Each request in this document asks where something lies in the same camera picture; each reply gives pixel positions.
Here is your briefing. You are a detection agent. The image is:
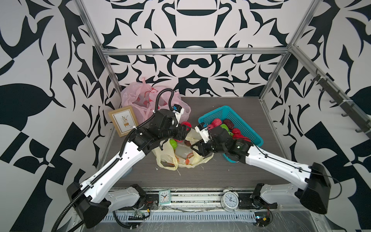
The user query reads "green apple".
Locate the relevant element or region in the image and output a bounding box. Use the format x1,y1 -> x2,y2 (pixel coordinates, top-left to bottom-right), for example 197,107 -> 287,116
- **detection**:
220,124 -> 229,131

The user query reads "round red apple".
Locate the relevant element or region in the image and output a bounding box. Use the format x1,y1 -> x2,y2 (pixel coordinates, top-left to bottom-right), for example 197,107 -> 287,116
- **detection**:
231,128 -> 242,135

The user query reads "green fruit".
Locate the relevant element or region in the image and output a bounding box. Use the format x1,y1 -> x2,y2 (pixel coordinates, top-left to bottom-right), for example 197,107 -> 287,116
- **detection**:
169,139 -> 178,150

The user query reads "small pink plastic bag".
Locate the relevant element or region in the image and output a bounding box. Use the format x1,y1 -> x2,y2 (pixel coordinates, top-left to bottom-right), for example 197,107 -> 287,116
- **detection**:
146,86 -> 191,122

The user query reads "teal plastic basket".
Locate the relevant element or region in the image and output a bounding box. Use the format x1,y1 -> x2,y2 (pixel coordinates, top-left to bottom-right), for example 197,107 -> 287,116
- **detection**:
198,106 -> 264,164

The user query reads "dark maroon fruit yellow bag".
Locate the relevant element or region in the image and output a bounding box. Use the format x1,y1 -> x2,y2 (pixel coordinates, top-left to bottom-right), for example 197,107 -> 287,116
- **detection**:
184,140 -> 192,147

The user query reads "large pink plastic bag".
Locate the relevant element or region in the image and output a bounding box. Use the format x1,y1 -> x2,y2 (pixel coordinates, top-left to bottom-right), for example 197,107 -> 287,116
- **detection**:
121,81 -> 158,124

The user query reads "yellow plastic bag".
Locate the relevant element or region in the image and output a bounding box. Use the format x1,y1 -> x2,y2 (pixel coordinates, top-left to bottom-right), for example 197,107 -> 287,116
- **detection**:
152,129 -> 214,171

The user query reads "red textured fruit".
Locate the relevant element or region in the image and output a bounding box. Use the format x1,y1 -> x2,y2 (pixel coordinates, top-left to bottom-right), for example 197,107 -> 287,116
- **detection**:
233,133 -> 251,142

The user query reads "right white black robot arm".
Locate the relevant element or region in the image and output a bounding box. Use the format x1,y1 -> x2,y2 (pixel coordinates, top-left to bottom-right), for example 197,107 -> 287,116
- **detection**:
191,125 -> 331,215

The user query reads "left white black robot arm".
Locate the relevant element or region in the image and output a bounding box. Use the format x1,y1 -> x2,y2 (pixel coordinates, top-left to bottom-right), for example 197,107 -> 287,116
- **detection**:
67,105 -> 190,229

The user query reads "round silver alarm clock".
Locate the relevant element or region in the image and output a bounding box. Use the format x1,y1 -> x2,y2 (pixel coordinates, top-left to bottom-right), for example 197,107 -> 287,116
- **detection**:
220,189 -> 240,212

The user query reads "small teal square clock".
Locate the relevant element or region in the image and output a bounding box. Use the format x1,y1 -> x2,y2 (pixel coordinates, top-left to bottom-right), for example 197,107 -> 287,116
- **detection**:
158,189 -> 171,206

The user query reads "right circuit board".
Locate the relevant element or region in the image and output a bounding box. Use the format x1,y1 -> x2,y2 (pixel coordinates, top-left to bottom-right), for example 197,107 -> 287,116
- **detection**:
255,214 -> 273,228

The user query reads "circuit board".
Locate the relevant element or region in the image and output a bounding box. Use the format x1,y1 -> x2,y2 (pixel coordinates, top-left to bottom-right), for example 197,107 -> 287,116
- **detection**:
255,214 -> 273,228
128,210 -> 150,220

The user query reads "left circuit board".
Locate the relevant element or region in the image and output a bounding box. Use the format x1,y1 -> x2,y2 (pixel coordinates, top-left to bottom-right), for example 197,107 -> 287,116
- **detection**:
128,210 -> 150,220

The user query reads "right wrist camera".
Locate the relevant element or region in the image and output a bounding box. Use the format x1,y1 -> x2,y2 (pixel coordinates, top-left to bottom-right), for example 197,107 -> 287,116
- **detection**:
195,123 -> 210,144

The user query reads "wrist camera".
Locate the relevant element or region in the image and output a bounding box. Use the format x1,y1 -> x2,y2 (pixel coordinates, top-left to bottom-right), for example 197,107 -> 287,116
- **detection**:
173,104 -> 185,123
195,123 -> 210,144

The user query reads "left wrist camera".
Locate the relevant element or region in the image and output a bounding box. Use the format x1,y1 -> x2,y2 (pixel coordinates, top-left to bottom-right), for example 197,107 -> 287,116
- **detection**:
173,104 -> 185,123

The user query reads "wooden picture frame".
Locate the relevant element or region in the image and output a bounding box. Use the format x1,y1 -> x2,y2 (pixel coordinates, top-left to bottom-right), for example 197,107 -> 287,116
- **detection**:
108,106 -> 139,137

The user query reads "white slotted cable duct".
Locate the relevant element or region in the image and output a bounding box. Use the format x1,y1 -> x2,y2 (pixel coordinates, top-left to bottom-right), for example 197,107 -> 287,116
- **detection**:
117,211 -> 256,223

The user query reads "black corrugated cable hose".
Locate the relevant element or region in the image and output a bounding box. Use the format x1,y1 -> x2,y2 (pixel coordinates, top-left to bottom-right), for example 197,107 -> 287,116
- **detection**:
51,88 -> 176,232

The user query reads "wall hook rail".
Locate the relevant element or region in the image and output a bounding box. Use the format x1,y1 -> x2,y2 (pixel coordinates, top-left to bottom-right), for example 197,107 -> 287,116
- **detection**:
311,68 -> 371,139

